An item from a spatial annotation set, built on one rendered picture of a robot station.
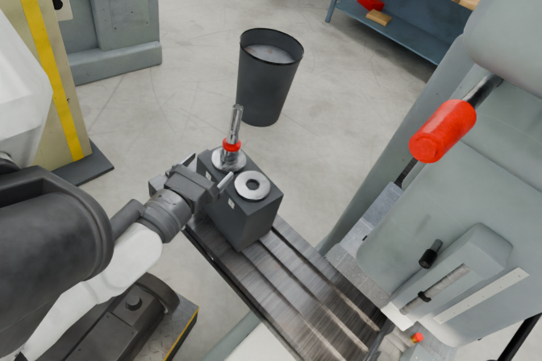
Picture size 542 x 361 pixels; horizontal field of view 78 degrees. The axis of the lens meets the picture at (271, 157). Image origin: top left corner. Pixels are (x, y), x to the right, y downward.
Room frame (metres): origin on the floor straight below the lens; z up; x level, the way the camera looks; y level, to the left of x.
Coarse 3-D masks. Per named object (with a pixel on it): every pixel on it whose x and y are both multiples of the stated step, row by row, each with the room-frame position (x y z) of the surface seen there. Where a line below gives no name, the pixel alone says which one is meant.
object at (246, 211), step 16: (208, 160) 0.57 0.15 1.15; (240, 160) 0.59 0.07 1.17; (208, 176) 0.54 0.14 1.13; (224, 176) 0.53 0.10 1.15; (240, 176) 0.54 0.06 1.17; (256, 176) 0.55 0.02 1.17; (224, 192) 0.50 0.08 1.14; (240, 192) 0.49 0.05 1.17; (256, 192) 0.51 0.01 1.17; (272, 192) 0.53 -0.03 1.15; (208, 208) 0.53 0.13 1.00; (224, 208) 0.49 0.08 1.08; (240, 208) 0.46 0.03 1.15; (256, 208) 0.47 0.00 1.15; (272, 208) 0.51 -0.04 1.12; (224, 224) 0.48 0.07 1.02; (240, 224) 0.45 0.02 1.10; (256, 224) 0.48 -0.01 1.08; (272, 224) 0.53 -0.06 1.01; (240, 240) 0.44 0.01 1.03
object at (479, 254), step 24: (480, 240) 0.23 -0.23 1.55; (504, 240) 0.24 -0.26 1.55; (432, 264) 0.24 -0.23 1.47; (456, 264) 0.22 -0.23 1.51; (480, 264) 0.21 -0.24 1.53; (504, 264) 0.21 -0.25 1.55; (408, 288) 0.23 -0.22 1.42; (432, 288) 0.22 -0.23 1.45; (456, 288) 0.21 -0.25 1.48; (384, 312) 0.22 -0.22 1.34; (408, 312) 0.21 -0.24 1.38
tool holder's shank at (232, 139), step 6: (234, 108) 0.58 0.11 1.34; (240, 108) 0.58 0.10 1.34; (234, 114) 0.58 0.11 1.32; (240, 114) 0.58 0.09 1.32; (234, 120) 0.58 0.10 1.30; (240, 120) 0.58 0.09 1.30; (234, 126) 0.57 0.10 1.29; (228, 132) 0.58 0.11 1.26; (234, 132) 0.57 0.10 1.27; (228, 138) 0.57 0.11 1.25; (234, 138) 0.57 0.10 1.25; (234, 144) 0.58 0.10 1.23
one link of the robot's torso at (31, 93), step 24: (0, 24) 0.25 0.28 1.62; (0, 48) 0.22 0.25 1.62; (24, 48) 0.25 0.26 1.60; (0, 72) 0.20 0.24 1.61; (24, 72) 0.22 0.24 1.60; (0, 96) 0.18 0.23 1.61; (24, 96) 0.19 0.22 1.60; (48, 96) 0.23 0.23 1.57; (0, 120) 0.17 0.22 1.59; (24, 120) 0.18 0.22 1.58; (0, 144) 0.16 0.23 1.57; (24, 144) 0.18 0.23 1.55; (0, 168) 0.15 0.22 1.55
